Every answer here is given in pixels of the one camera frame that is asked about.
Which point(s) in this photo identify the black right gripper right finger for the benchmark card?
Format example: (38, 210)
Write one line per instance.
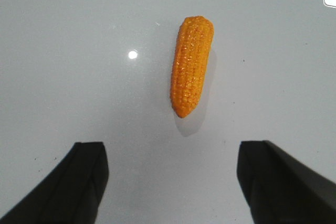
(280, 189)

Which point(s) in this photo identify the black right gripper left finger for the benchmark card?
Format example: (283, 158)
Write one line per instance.
(70, 193)

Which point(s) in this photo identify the orange toy corn cob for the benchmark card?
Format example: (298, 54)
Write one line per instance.
(193, 45)

